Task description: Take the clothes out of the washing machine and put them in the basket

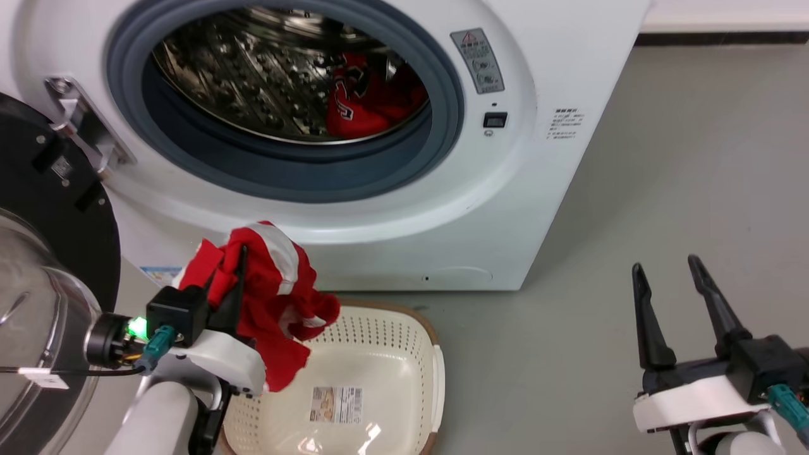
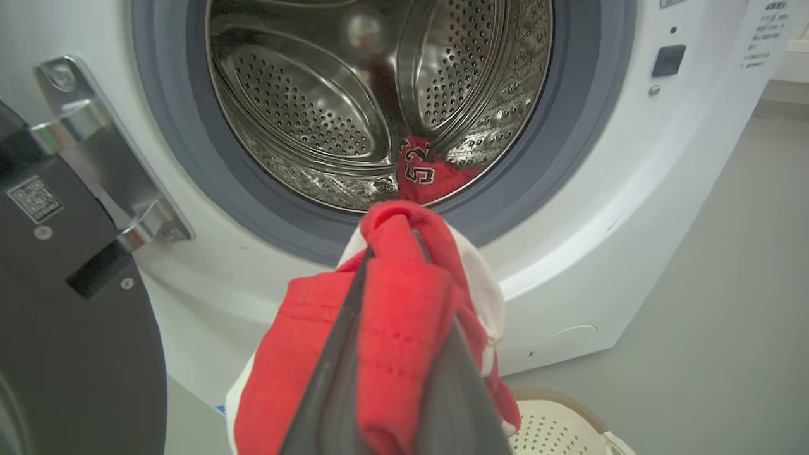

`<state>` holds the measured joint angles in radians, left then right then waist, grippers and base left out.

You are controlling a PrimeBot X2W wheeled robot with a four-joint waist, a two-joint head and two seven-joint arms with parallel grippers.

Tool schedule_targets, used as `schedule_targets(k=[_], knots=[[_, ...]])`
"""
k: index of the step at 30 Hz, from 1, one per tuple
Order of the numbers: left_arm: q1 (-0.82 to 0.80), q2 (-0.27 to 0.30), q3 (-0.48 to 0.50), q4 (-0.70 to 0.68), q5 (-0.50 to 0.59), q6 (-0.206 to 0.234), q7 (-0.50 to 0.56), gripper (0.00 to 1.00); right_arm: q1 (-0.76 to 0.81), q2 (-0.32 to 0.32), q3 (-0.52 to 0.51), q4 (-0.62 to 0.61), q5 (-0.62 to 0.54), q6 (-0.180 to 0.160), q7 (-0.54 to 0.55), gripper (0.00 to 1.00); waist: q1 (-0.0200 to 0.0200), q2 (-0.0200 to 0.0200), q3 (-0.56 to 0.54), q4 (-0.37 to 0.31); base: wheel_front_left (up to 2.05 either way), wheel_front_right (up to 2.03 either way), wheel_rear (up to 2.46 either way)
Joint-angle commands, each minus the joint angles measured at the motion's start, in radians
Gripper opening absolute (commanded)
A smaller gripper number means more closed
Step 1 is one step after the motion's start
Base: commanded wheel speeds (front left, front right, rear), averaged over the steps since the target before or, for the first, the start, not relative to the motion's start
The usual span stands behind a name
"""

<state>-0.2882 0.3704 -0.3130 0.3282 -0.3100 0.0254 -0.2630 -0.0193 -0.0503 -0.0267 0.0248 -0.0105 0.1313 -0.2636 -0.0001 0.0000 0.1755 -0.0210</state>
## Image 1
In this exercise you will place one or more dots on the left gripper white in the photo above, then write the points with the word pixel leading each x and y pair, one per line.
pixel 224 357

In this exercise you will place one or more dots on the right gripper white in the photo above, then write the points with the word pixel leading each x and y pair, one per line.
pixel 689 398

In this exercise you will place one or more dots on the red and white garment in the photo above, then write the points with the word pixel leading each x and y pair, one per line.
pixel 272 297

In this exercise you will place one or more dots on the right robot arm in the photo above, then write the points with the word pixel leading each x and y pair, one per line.
pixel 739 442

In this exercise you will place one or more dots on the paper label in basket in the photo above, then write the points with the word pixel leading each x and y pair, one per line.
pixel 336 406

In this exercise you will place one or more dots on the cream perforated laundry basket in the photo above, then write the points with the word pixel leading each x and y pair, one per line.
pixel 392 354

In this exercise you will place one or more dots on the white front-load washing machine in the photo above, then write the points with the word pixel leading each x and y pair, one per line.
pixel 537 189

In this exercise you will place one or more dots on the black glass washing machine door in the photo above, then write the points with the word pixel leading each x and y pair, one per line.
pixel 57 208

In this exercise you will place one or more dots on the blue and white sticker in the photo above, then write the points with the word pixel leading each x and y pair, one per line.
pixel 161 275

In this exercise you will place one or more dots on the grey rubber door gasket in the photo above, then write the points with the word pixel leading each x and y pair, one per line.
pixel 284 172

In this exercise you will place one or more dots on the red jersey with black print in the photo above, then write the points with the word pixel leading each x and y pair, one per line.
pixel 361 120

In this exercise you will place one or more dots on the white filter cover flap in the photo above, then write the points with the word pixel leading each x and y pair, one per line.
pixel 461 275

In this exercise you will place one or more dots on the stainless steel washer drum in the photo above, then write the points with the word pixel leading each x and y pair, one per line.
pixel 253 76

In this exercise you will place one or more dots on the chrome door hinge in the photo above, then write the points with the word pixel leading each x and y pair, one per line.
pixel 82 120

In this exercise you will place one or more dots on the black baseboard strip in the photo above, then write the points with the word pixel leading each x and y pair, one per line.
pixel 720 38

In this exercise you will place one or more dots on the grey warning sticker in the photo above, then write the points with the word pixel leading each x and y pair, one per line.
pixel 478 60

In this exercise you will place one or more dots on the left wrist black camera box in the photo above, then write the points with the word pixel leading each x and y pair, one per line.
pixel 178 315

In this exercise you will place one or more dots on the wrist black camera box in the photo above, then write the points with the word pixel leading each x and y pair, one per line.
pixel 178 315
pixel 768 366

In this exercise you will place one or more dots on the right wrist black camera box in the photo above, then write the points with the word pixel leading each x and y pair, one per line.
pixel 768 366

